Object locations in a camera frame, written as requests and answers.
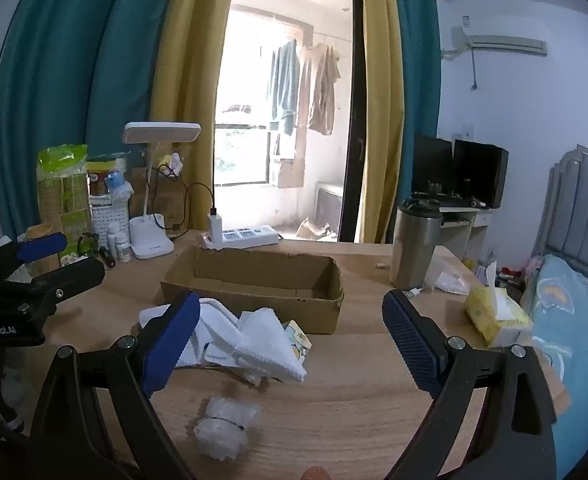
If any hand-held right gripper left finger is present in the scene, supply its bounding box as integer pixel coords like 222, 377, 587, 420
26, 290, 202, 480

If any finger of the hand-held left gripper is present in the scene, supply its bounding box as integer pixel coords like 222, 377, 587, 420
30, 258, 106, 301
16, 232, 68, 264

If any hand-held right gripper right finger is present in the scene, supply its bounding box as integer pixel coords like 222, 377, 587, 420
381, 289, 559, 480

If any white towel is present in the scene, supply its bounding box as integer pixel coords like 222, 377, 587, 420
139, 297, 307, 386

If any green snack bag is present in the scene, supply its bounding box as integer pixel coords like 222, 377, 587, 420
36, 144, 92, 256

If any white perforated basket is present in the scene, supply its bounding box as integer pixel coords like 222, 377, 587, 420
88, 194, 131, 251

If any white desk lamp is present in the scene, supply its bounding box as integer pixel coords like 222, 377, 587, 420
122, 121, 202, 261

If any yellow tissue pack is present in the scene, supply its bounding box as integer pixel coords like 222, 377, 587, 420
464, 261, 534, 348

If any steel tumbler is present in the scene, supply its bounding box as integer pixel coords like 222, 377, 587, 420
389, 199, 443, 291

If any crumpled clear plastic bag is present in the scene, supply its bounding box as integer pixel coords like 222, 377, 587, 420
194, 396, 261, 462

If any brown paper bag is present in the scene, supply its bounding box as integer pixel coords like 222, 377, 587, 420
126, 162, 185, 221

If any small cartoon tissue packet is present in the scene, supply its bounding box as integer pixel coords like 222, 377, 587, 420
281, 320, 313, 362

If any white computer desk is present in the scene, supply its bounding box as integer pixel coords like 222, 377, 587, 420
411, 192, 495, 261

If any white power strip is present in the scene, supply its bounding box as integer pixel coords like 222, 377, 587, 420
201, 225, 280, 250

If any blue printed blanket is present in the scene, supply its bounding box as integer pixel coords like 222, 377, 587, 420
521, 254, 588, 476

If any black computer monitor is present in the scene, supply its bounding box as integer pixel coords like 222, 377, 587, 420
451, 139, 509, 210
413, 134, 454, 196

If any teal curtain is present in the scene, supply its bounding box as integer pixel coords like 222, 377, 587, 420
391, 0, 442, 161
0, 0, 185, 241

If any balcony cardboard box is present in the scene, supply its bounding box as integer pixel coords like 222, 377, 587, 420
276, 159, 307, 189

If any grey padded headboard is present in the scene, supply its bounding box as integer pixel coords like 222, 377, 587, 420
531, 144, 588, 281

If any yellow curtain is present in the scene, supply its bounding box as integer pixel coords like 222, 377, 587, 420
356, 0, 406, 245
149, 0, 240, 233

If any hanging beige shirt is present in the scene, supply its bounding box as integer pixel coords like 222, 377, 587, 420
296, 42, 342, 136

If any hanging teal shirt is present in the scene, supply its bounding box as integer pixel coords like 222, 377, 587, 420
266, 40, 301, 136

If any white air conditioner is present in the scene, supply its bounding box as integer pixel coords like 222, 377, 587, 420
441, 25, 548, 59

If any black charging cable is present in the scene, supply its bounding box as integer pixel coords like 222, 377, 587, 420
154, 162, 220, 241

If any black door frame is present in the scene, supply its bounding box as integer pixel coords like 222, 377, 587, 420
324, 0, 366, 243

